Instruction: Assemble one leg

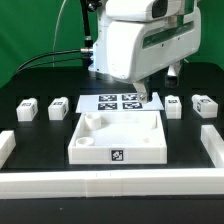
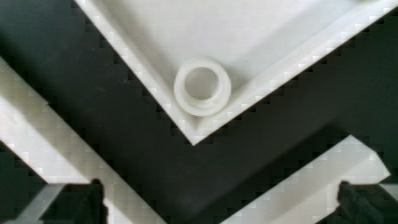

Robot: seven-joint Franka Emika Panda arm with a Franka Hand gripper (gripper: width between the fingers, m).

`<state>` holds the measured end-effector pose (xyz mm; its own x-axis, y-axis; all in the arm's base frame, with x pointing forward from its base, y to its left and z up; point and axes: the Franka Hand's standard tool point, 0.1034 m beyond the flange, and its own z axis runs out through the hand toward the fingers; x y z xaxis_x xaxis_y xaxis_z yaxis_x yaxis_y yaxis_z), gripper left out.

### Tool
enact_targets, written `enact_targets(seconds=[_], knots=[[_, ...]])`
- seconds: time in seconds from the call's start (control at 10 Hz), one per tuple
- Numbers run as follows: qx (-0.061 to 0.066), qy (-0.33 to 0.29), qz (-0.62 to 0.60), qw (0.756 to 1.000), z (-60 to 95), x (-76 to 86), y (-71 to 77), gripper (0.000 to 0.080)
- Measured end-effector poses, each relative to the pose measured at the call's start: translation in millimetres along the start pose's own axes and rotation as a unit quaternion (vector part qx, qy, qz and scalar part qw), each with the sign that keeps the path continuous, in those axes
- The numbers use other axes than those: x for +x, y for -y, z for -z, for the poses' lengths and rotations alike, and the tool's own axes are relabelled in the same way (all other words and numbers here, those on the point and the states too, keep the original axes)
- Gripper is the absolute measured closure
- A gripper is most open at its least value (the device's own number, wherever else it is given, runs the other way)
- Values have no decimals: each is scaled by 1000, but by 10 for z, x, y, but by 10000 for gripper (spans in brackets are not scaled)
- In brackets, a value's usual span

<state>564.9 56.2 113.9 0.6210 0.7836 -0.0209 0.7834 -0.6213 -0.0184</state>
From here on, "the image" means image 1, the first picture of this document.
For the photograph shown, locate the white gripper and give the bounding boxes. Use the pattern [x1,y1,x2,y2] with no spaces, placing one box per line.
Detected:
[107,7,201,102]

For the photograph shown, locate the white square tabletop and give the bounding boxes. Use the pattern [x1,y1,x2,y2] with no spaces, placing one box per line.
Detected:
[68,111,167,165]

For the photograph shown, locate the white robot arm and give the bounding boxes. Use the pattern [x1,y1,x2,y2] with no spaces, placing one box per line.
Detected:
[87,0,201,103]

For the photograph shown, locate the white sheet with markers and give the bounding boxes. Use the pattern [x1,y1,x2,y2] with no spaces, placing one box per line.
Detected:
[76,92,164,113]

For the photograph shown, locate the black vertical hose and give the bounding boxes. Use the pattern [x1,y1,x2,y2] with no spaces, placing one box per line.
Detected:
[79,0,93,49]

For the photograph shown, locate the black thick cable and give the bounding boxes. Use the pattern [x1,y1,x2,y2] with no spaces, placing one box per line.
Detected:
[13,48,95,77]

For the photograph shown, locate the white right fence wall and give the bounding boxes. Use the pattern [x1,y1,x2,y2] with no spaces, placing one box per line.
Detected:
[200,125,224,168]

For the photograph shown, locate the white fence wall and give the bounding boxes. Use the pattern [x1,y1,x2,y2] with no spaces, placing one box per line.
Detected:
[200,125,224,168]
[0,168,224,199]
[0,130,16,169]

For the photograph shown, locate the black thin cable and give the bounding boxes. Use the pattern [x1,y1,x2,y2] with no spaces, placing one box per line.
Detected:
[13,56,93,77]

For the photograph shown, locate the white front fence wall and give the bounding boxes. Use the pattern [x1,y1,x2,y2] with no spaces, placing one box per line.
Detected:
[0,168,224,199]

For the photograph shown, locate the grey thin cable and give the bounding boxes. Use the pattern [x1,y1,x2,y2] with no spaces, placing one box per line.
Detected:
[52,0,68,68]

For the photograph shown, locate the white left fence wall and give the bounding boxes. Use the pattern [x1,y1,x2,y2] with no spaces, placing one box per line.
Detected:
[0,130,16,169]

